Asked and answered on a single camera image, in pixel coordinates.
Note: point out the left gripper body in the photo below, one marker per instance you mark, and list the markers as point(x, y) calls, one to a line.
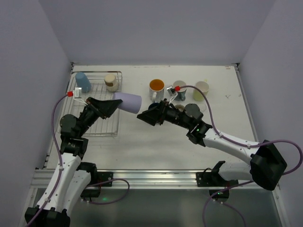
point(93, 108)

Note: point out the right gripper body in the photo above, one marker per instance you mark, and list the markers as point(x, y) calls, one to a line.
point(160, 113)

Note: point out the grey blue ceramic mug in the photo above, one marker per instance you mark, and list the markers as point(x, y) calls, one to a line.
point(181, 96)

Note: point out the lavender plastic cup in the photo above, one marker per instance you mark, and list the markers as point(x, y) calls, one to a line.
point(130, 103)

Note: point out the beige cup with brown band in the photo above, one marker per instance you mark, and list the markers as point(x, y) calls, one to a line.
point(111, 82)

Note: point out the white pearly round cup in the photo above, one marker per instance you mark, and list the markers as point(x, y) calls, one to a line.
point(156, 90)

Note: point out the light blue plastic cup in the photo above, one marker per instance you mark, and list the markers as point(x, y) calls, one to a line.
point(83, 82)

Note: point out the clear glass cup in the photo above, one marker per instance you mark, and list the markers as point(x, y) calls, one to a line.
point(203, 107)

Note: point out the light green ceramic mug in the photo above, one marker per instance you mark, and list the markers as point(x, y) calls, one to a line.
point(203, 87)

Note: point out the dark blue mug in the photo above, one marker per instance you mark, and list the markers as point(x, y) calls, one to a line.
point(153, 105)

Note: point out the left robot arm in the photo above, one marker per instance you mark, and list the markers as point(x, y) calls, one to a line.
point(71, 175)

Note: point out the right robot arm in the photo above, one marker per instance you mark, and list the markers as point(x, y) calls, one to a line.
point(262, 164)

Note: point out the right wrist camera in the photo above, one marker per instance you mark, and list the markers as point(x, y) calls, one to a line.
point(172, 93)

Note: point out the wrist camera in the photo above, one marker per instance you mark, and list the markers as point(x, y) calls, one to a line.
point(172, 93)
point(77, 95)

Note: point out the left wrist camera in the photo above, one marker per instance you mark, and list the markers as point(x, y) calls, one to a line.
point(77, 95)

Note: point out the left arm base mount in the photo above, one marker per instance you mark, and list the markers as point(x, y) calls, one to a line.
point(93, 190)

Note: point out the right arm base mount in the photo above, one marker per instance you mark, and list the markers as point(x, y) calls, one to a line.
point(210, 177)

